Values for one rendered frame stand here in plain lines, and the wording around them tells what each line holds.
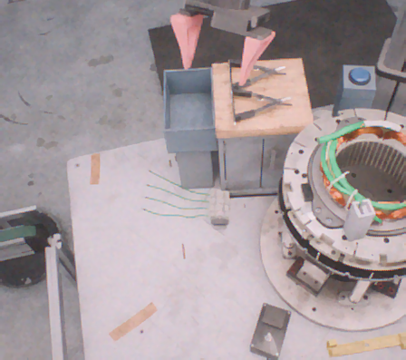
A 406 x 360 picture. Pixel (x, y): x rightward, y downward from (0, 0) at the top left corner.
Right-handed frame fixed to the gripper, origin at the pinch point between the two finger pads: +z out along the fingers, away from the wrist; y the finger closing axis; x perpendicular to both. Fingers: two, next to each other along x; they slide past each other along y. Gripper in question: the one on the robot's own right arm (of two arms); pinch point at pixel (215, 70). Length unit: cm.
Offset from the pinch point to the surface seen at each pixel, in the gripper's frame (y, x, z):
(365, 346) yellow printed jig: 36, 23, 56
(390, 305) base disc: 38, 31, 49
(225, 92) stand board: -9.0, 35.2, 16.1
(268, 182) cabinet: 4, 44, 38
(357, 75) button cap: 15, 51, 9
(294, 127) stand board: 7.8, 32.6, 17.9
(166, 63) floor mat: -83, 164, 61
